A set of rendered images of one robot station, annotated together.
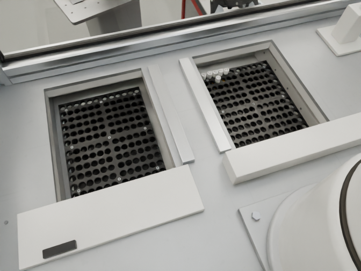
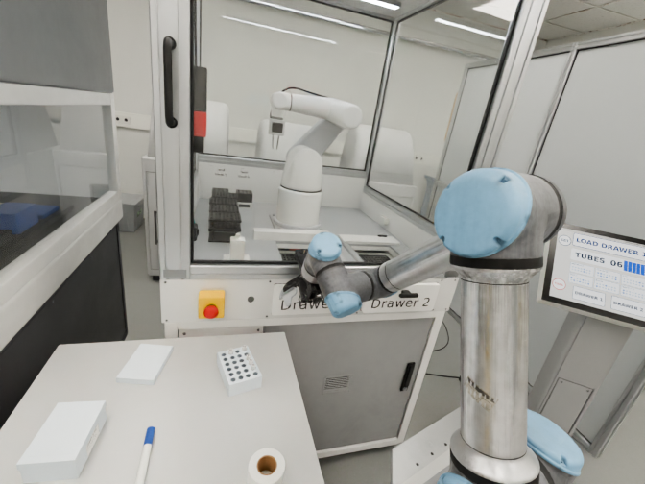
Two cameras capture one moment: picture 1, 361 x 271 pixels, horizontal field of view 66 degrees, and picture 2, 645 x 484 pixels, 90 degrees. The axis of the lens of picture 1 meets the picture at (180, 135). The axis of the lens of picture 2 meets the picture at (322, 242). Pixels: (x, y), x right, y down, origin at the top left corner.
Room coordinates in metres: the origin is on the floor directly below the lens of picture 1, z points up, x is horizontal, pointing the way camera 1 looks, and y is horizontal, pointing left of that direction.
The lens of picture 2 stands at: (1.50, -0.05, 1.42)
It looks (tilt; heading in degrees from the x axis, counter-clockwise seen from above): 21 degrees down; 183
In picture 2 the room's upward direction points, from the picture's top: 9 degrees clockwise
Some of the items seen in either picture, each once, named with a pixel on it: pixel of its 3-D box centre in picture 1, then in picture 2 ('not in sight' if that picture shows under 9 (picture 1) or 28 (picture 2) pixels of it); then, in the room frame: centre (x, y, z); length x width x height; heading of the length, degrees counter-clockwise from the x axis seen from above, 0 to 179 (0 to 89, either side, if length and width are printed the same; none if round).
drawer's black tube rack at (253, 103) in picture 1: (250, 112); not in sight; (0.38, -0.16, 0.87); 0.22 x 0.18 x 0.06; 22
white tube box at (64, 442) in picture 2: not in sight; (67, 438); (1.09, -0.49, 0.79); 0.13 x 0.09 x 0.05; 17
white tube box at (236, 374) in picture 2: not in sight; (238, 369); (0.83, -0.25, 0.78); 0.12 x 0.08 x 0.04; 36
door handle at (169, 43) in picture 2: not in sight; (169, 84); (0.74, -0.47, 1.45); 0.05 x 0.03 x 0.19; 22
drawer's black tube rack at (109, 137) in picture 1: (112, 144); not in sight; (0.27, 0.14, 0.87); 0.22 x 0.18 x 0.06; 22
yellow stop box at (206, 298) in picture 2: not in sight; (211, 304); (0.71, -0.38, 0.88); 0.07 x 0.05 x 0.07; 112
